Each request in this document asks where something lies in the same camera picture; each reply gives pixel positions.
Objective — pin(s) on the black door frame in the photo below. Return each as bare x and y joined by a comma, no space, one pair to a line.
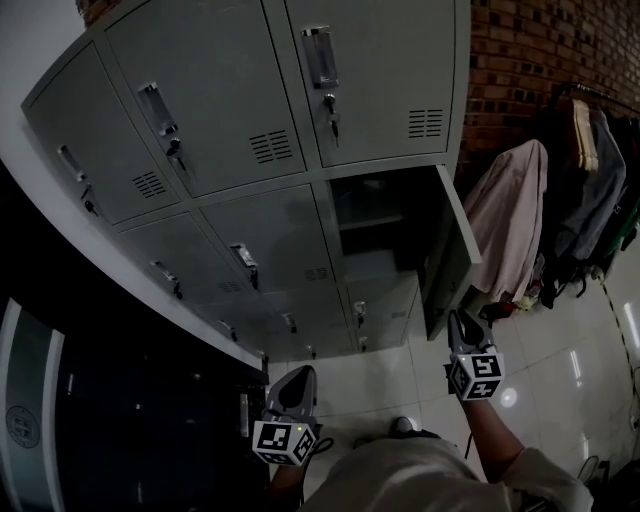
150,375

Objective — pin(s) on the black metal clothes rack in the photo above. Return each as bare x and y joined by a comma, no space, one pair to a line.
565,92

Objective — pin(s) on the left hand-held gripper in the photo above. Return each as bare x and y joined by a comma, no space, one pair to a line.
272,437

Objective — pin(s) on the bundle of wooden hangers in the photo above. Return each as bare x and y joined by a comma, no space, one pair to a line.
585,135

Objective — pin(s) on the person's grey shoe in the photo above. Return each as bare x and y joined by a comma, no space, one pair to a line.
402,425

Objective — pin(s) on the yellow plush toy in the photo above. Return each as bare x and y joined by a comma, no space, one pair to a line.
525,302

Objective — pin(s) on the grey hanging jacket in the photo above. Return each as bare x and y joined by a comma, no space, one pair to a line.
595,200

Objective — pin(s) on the person's dark trousers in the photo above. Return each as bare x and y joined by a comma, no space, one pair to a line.
425,437

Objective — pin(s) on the person's beige shirt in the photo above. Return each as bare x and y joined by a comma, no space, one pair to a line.
410,485

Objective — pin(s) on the person's left forearm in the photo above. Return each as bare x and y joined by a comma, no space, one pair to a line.
285,487

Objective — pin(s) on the grey metal locker cabinet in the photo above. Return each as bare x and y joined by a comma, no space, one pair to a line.
225,100

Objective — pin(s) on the grey metal locker door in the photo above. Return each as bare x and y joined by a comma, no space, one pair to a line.
450,260

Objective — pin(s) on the green hanging garment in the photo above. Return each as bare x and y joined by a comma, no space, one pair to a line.
625,225

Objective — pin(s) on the frosted glass door panel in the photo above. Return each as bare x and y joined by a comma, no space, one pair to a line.
27,400

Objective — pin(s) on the person's right forearm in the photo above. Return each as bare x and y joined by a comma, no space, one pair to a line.
492,440

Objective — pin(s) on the pale pink hanging shirt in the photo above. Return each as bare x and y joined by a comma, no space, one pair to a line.
510,215

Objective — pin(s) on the black hanging jacket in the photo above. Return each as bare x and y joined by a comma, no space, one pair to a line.
631,150

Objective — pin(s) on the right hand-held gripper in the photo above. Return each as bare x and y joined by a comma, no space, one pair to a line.
480,370

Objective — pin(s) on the red and black bag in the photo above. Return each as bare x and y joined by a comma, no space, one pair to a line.
502,307

